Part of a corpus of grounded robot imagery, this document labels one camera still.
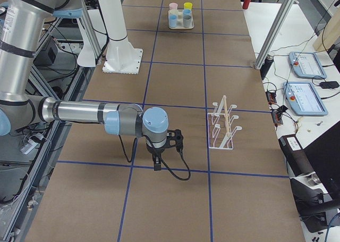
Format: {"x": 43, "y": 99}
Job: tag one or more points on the cream plastic tray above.
{"x": 180, "y": 21}

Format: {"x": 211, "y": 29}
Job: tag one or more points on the yellow plastic cup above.
{"x": 188, "y": 5}

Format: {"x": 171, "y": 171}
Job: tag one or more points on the white cup drying rack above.
{"x": 221, "y": 130}

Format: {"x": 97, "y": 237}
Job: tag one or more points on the black monitor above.
{"x": 323, "y": 155}

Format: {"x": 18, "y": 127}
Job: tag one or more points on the light blue plastic cup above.
{"x": 186, "y": 13}

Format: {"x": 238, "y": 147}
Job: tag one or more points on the cream plastic cup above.
{"x": 174, "y": 12}

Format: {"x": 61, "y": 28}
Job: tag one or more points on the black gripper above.
{"x": 155, "y": 152}

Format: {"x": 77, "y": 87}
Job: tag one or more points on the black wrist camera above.
{"x": 175, "y": 139}

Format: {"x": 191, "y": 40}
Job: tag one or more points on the black water bottle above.
{"x": 266, "y": 65}

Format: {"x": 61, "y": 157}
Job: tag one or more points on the pink plastic cup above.
{"x": 173, "y": 6}

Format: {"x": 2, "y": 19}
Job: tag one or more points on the teach pendant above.
{"x": 304, "y": 99}
{"x": 306, "y": 65}

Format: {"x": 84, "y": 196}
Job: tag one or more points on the near teach pendant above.
{"x": 304, "y": 99}

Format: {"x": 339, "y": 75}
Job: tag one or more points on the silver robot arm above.
{"x": 21, "y": 32}

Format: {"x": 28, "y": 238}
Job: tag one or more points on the black power adapter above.
{"x": 329, "y": 84}

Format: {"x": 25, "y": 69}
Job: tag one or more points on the aluminium frame post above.
{"x": 273, "y": 32}

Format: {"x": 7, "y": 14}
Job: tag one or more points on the white camera mast base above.
{"x": 121, "y": 56}

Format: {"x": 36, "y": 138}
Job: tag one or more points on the grey plastic cup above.
{"x": 187, "y": 21}

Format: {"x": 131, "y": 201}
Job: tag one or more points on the far teach pendant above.
{"x": 306, "y": 65}

